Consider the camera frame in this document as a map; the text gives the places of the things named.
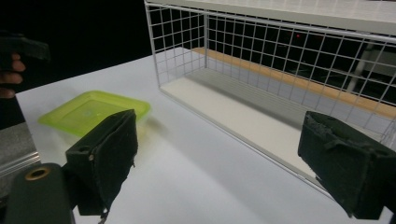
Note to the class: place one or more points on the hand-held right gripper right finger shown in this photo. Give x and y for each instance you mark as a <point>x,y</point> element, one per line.
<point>348,168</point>

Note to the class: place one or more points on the green plastic tray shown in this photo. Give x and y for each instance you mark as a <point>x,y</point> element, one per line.
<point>84,112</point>

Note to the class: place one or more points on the wooden board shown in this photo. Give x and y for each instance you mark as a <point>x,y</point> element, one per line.
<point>281,75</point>

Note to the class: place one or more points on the metal stand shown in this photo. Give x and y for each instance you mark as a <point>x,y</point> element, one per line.
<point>361,67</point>

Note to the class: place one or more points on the grey metal rail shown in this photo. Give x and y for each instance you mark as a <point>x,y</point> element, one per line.
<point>15,146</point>

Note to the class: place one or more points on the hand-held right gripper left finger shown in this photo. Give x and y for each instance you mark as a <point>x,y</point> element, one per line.
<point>102,158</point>

